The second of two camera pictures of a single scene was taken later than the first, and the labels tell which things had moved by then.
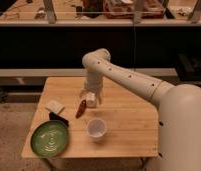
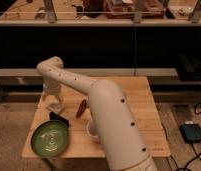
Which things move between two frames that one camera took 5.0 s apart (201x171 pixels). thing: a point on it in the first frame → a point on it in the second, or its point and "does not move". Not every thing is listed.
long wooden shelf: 67,72 does not move
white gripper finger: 83,94 → 44,95
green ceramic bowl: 49,138 does not move
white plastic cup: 96,129 does not move
